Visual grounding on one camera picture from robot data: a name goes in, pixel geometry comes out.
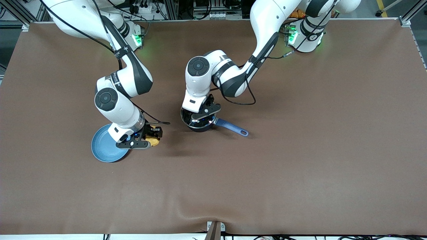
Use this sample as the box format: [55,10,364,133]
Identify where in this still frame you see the glass lid with blue knob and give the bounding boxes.
[181,106,217,129]

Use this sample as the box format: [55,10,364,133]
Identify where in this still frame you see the blue round plate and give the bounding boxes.
[91,124,130,163]

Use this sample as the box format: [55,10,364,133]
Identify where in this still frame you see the white power strip with plugs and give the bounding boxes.
[128,0,157,14]

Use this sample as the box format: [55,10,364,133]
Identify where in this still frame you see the brown table mat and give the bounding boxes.
[0,18,427,235]

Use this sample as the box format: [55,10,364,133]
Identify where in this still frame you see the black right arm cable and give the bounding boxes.
[40,0,170,125]

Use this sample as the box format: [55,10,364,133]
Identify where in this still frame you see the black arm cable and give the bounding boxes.
[210,0,337,106]
[40,0,170,125]

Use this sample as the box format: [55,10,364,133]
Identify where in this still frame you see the black pot with blue handle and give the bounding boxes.
[181,107,249,137]

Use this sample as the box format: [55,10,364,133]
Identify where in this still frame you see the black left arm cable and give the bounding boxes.
[210,0,337,106]

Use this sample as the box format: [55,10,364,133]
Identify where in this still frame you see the aluminium frame post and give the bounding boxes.
[162,0,179,20]

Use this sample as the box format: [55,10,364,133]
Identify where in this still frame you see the metal bracket with brown post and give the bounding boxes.
[205,221,226,240]

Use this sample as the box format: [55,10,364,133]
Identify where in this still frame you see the diagonal aluminium frame bar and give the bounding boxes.
[0,0,44,32]
[399,0,427,28]

